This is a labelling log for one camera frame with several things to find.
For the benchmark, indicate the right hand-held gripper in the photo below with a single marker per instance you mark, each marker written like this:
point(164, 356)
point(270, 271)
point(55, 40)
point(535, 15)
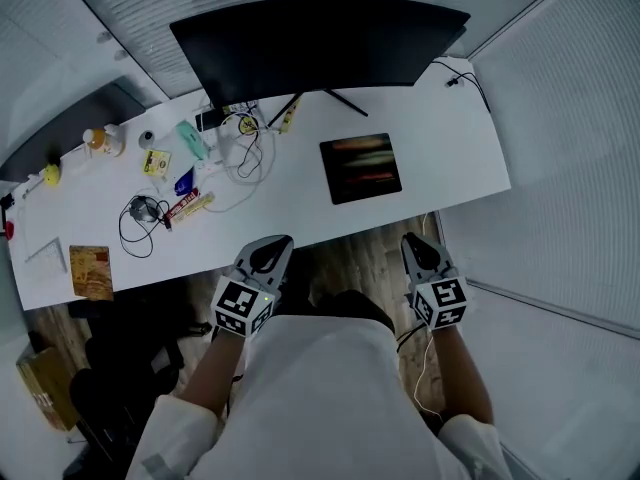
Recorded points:
point(442, 300)

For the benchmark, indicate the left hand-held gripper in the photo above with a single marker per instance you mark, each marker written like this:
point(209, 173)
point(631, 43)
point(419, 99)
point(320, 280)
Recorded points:
point(242, 305)

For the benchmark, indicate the dark streaked mouse pad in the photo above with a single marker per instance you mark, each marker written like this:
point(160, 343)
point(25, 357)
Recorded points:
point(360, 168)

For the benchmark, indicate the person's left forearm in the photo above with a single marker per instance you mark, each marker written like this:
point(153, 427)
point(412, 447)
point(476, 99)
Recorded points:
point(215, 373)

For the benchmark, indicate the person's right forearm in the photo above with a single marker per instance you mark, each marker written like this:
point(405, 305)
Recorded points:
point(462, 373)

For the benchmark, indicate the brown patterned booklet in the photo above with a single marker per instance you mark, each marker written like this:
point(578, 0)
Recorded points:
point(91, 273)

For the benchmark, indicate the person's black trousers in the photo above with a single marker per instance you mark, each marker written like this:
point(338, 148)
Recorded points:
point(360, 308)

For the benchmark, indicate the yellow snack bar packet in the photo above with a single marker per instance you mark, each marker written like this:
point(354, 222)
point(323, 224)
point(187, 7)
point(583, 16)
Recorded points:
point(201, 203)

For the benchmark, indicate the person's white shirt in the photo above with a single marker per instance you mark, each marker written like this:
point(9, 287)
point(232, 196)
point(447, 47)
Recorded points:
point(325, 408)

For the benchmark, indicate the black office chair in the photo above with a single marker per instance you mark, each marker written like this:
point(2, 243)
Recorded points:
point(125, 368)

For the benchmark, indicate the blue packet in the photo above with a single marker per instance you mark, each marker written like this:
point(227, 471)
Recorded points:
point(184, 184)

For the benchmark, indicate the white power strip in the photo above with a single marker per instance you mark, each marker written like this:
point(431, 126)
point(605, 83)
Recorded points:
point(207, 166)

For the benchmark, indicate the yellow card packet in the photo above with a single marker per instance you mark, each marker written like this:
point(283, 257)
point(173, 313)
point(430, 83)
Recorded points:
point(156, 163)

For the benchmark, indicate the mint green case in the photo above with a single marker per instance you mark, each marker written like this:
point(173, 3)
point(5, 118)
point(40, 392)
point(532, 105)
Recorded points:
point(192, 140)

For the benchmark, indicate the yellow round sticker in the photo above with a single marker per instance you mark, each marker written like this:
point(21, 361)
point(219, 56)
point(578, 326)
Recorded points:
point(248, 125)

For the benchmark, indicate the black phone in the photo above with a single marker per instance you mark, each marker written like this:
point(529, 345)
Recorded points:
point(209, 120)

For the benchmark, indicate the small white round device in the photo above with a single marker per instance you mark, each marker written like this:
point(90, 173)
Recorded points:
point(147, 139)

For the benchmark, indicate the yellow stick packet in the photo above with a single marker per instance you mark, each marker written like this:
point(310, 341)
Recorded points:
point(290, 117)

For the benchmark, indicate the white keypad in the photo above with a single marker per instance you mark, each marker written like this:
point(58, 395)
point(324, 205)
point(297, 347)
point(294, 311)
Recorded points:
point(47, 258)

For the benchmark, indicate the cardboard box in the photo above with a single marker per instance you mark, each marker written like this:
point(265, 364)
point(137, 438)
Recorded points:
point(47, 388)

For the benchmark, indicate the black monitor stand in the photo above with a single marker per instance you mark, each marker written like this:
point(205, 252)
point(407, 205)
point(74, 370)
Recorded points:
point(350, 105)

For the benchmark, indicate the orange juice bottle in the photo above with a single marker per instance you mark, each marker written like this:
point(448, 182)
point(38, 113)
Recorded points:
point(97, 140)

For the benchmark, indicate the yellow toy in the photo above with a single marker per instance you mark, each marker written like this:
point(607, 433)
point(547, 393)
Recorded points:
point(52, 175)

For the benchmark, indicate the small white gadget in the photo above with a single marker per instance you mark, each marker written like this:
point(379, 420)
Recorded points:
point(32, 185)

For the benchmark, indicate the small red object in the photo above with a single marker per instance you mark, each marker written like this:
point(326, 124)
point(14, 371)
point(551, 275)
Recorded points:
point(9, 230)

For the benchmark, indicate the dark grey desk partition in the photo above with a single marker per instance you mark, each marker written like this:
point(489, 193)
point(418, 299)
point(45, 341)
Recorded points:
point(65, 128)

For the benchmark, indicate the small black box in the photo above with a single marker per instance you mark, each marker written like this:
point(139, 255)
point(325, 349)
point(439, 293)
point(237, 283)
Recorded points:
point(6, 201)

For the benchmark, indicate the black curved monitor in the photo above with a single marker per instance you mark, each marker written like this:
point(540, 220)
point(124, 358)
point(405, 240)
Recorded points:
point(320, 48)

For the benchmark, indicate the round wall fixture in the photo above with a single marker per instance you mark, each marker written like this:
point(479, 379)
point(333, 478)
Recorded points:
point(104, 37)
point(121, 55)

